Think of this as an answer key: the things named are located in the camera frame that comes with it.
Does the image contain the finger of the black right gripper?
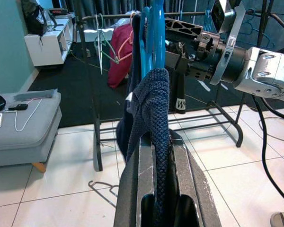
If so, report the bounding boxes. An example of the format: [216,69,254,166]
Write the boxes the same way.
[164,18,204,36]
[166,52,193,77]

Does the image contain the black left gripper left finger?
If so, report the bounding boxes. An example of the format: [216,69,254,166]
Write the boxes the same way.
[113,132,157,227]

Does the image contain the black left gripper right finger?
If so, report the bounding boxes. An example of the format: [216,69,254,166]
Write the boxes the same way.
[169,130,222,227]

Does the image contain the blue plastic hanger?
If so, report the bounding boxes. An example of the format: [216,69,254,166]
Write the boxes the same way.
[141,0,168,78]
[203,9,213,30]

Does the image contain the black garment with white print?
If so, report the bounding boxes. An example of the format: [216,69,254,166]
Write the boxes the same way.
[167,41,192,114]

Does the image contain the navy knit garment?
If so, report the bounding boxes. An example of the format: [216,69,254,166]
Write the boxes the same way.
[126,68,171,227]

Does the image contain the blue shirt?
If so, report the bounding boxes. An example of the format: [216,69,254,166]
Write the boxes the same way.
[115,14,144,164]

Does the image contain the pink metal hanger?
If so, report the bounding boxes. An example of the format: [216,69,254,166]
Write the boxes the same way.
[113,13,136,62]

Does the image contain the green metal hanger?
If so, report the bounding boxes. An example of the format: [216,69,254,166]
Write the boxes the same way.
[93,13,121,76]

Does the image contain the black metal clothes rack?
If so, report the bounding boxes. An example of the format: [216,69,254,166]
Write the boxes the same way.
[75,0,284,172]

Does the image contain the white fluffy cloth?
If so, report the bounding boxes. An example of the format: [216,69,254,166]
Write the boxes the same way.
[112,17,133,31]

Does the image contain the red cloth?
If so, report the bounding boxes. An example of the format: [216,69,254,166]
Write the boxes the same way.
[107,23,134,89]

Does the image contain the black curtain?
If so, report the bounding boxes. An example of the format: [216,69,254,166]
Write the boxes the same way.
[67,0,216,18]

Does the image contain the grey upholstered ottoman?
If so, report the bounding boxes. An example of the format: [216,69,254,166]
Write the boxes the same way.
[0,91,62,174]

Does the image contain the black device with red display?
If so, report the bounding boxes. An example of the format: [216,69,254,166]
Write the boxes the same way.
[49,8,69,15]

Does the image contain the grey folded cloth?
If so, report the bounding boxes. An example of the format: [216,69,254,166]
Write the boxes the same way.
[13,88,59,102]

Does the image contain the white shelf unit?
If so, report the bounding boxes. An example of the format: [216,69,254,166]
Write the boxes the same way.
[24,17,77,68]

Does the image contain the black remote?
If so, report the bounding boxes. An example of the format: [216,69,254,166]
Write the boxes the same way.
[8,103,29,111]

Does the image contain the black wire hanger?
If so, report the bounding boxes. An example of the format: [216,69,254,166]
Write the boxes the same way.
[88,180,121,209]

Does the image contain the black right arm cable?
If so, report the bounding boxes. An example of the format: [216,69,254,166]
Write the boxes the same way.
[250,93,284,215]

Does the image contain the white charging cable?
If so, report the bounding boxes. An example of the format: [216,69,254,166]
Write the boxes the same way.
[3,97,44,132]

